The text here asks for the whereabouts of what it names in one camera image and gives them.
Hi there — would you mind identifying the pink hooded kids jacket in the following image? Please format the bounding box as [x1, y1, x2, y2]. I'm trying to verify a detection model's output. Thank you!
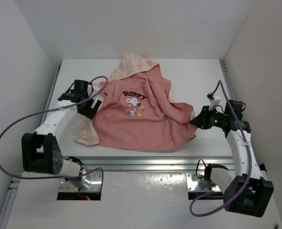
[75, 54, 197, 151]

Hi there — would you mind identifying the right metal arm base plate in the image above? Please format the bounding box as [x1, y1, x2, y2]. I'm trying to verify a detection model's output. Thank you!
[186, 171, 220, 192]

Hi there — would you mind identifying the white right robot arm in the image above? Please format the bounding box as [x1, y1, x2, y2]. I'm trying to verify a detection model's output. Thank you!
[190, 98, 274, 218]

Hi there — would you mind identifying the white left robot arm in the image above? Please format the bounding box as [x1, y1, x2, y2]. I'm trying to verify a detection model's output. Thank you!
[21, 80, 102, 179]

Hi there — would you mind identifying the left metal arm base plate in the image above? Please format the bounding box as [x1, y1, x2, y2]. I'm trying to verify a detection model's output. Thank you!
[59, 170, 102, 194]

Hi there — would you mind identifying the aluminium rail left side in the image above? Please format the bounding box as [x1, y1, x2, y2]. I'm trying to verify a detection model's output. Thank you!
[0, 64, 61, 229]

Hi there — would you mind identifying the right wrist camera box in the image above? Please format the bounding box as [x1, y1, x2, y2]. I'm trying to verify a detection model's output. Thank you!
[207, 93, 221, 110]

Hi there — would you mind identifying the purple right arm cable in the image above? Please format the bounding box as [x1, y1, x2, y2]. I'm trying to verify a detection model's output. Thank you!
[189, 80, 252, 217]

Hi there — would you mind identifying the aluminium rail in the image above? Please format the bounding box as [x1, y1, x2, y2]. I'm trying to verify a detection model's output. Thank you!
[0, 64, 61, 229]
[220, 62, 241, 102]

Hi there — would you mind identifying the aluminium rail right side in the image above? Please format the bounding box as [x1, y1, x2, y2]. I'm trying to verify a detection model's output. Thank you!
[220, 62, 241, 102]

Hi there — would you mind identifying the aluminium rail front table edge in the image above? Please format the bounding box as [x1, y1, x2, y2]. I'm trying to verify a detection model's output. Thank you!
[62, 156, 237, 172]

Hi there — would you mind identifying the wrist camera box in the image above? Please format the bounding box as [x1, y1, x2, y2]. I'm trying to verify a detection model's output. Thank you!
[207, 93, 221, 110]
[90, 84, 101, 95]

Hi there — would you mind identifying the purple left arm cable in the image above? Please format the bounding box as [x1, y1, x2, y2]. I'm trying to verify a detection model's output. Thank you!
[0, 75, 108, 191]

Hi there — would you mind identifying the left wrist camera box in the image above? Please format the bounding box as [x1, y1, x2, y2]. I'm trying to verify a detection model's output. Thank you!
[90, 84, 101, 95]

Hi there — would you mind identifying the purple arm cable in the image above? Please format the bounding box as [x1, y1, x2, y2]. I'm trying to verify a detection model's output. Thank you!
[0, 75, 108, 191]
[189, 80, 252, 217]

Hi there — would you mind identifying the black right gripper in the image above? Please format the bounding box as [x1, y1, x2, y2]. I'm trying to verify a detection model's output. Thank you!
[189, 105, 227, 130]

